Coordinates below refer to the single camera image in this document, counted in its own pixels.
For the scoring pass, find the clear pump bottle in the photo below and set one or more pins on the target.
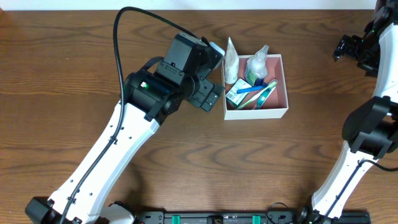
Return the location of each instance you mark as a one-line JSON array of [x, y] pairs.
[[256, 70]]

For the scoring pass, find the white lotion tube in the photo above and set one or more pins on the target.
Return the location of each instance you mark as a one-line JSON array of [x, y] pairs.
[[231, 64]]

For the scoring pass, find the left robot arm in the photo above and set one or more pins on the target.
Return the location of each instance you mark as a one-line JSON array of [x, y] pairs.
[[150, 95]]

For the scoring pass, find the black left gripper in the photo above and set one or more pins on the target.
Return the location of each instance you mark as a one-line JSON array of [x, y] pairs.
[[204, 94]]

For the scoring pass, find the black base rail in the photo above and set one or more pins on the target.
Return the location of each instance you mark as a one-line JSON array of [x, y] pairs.
[[273, 216]]

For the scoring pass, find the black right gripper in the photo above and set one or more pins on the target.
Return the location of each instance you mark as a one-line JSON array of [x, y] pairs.
[[344, 45]]

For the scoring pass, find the blue disposable razor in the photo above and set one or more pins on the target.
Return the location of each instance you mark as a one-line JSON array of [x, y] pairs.
[[254, 88]]

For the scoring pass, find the green white toothbrush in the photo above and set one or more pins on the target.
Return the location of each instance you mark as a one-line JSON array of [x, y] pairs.
[[270, 86]]

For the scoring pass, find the white box pink interior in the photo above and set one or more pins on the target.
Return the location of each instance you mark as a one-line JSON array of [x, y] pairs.
[[276, 104]]

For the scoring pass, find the red green toothpaste tube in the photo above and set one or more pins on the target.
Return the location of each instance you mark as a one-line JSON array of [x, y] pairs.
[[263, 97]]

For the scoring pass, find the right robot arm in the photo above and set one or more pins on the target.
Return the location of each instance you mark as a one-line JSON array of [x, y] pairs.
[[370, 131]]

